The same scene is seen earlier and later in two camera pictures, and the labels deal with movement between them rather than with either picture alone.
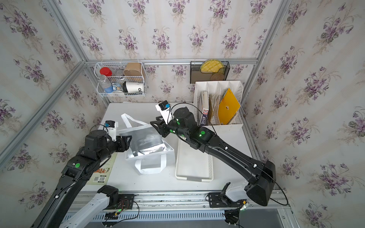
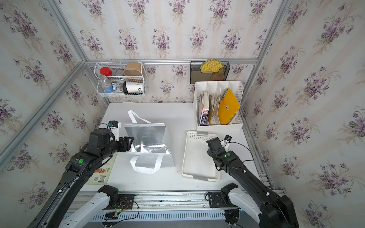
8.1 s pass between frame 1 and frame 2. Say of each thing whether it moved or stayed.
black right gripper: moved
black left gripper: stayed
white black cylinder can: stayed
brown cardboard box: stayed
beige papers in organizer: stayed
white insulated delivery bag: moved
